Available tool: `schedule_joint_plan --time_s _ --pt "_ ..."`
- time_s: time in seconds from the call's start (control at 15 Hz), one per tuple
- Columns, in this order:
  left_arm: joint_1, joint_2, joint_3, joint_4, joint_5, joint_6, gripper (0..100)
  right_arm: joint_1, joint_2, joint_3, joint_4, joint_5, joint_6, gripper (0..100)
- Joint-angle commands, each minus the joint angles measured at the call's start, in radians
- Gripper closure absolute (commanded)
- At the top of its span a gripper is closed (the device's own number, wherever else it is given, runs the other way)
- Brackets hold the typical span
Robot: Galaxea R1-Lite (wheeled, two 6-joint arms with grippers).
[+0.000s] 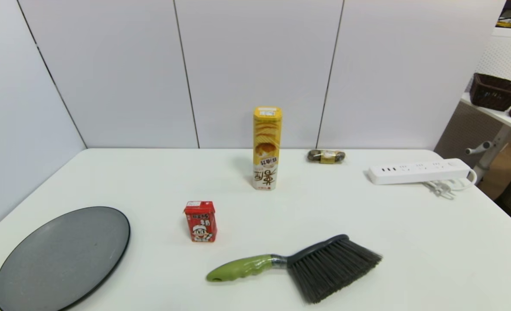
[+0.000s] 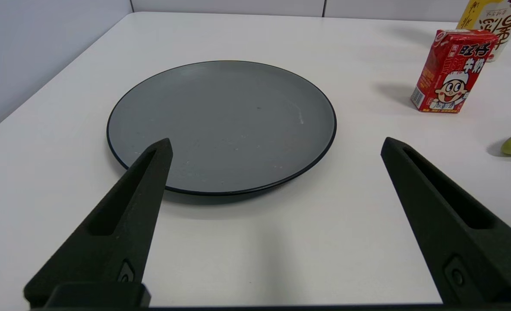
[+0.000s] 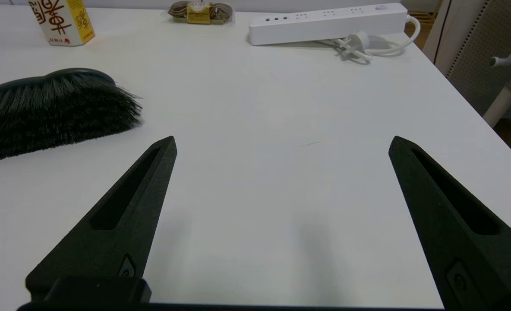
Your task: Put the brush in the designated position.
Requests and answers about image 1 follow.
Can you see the tall yellow chips box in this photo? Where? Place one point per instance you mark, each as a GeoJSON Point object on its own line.
{"type": "Point", "coordinates": [266, 149]}

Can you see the packaged brown snack yellow label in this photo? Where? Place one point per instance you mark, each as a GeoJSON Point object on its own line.
{"type": "Point", "coordinates": [326, 156]}

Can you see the small red drink carton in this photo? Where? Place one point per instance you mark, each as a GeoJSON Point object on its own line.
{"type": "Point", "coordinates": [201, 222]}

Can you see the white power strip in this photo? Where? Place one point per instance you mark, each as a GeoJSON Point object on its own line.
{"type": "Point", "coordinates": [417, 171]}

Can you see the dark grey round plate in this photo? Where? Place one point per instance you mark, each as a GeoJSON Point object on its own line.
{"type": "Point", "coordinates": [65, 257]}

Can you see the white side table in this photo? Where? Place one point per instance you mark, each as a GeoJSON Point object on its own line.
{"type": "Point", "coordinates": [499, 129]}

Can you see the dark brown wicker basket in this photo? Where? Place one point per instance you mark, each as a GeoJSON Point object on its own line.
{"type": "Point", "coordinates": [495, 92]}

